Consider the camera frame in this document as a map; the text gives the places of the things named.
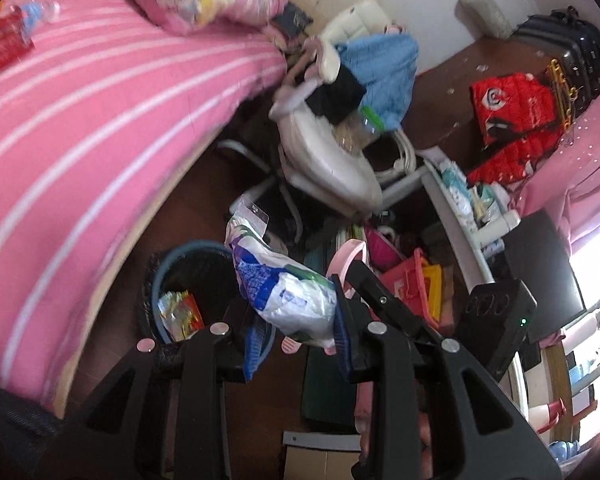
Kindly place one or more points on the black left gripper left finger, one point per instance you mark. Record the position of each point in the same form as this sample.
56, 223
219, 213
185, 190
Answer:
160, 412

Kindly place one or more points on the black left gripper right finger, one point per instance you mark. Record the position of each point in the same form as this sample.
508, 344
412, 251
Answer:
436, 412

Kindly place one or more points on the blue white plastic bag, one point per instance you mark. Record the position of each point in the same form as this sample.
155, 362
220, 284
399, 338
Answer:
296, 300

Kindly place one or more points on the pink plastic clip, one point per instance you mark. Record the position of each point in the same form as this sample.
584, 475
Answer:
347, 254

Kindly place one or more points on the clear plastic water bottle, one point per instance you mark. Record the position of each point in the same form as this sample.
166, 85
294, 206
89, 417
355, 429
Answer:
40, 11

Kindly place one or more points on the blue trash bin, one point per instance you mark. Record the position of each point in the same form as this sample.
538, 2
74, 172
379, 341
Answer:
205, 270

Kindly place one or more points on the red plastic basket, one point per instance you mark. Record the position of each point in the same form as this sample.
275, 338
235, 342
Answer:
418, 284

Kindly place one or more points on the white shelf rack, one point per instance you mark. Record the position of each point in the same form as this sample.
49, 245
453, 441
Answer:
470, 223

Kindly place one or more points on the red padded jacket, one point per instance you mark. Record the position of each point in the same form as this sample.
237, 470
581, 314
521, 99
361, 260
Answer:
518, 119

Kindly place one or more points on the white pink baby chair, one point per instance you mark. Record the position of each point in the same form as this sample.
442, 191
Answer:
310, 157

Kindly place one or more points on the black suitcase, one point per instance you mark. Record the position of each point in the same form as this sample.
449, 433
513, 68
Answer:
575, 43

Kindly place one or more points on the blue cloth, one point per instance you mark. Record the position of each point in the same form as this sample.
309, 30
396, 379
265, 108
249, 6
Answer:
385, 65

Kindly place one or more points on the pink striped bed sheet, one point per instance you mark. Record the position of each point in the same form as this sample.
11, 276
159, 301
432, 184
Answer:
98, 123

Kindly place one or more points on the red snack wrapper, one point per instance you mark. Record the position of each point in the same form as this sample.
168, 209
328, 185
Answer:
15, 41

